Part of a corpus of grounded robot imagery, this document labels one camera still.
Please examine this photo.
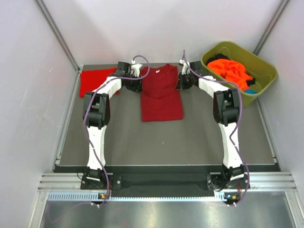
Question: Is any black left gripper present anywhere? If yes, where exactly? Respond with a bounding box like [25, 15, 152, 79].
[124, 71, 143, 93]

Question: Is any dark red t-shirt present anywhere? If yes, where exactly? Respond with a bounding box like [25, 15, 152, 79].
[141, 64, 183, 122]

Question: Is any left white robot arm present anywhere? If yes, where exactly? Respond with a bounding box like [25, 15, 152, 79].
[82, 60, 142, 189]

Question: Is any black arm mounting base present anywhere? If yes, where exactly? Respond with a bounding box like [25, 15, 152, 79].
[78, 165, 248, 198]

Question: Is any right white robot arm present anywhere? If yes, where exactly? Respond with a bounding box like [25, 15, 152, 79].
[176, 59, 247, 191]

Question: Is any folded bright red t-shirt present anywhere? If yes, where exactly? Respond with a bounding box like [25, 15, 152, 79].
[79, 67, 117, 98]

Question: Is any black garment in bin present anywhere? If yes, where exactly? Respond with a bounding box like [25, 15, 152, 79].
[207, 53, 230, 65]

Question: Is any orange t-shirt in bin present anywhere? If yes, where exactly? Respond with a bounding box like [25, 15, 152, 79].
[207, 58, 256, 91]

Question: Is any blue garment in bin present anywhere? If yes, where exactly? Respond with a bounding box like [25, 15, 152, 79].
[244, 89, 257, 95]

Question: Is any olive green plastic bin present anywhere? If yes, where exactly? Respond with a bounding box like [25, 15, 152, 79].
[200, 41, 279, 109]

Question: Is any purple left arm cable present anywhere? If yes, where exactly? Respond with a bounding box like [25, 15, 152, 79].
[82, 55, 151, 209]

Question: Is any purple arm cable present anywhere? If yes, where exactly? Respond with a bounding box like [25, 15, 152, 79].
[181, 49, 250, 207]
[82, 55, 151, 209]

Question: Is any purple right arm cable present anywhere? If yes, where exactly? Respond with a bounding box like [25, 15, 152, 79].
[181, 49, 250, 207]

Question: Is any left aluminium frame post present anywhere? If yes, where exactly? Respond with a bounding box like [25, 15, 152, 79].
[34, 0, 80, 72]

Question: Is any aluminium frame post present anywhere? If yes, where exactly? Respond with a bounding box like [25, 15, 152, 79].
[34, 0, 80, 72]
[253, 0, 291, 56]

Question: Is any right aluminium frame post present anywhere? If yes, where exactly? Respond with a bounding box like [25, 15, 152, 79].
[253, 0, 291, 56]

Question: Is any slotted grey cable duct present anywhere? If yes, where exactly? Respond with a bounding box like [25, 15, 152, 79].
[47, 191, 227, 202]

